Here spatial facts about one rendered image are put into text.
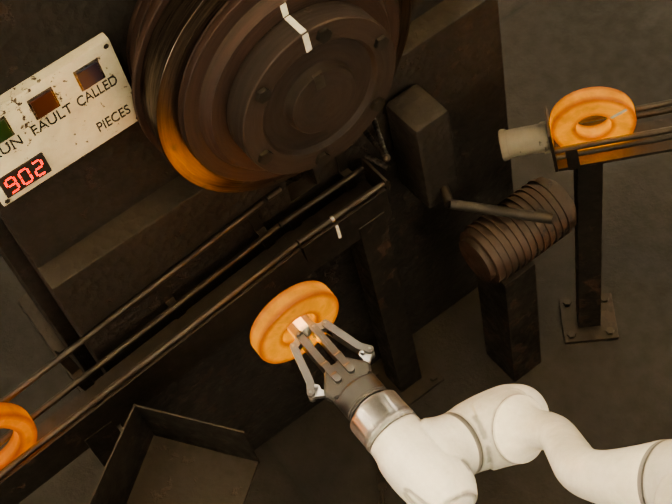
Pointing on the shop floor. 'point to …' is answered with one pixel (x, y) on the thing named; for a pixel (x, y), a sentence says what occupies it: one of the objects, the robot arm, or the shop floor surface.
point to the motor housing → (515, 271)
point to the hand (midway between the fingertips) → (293, 318)
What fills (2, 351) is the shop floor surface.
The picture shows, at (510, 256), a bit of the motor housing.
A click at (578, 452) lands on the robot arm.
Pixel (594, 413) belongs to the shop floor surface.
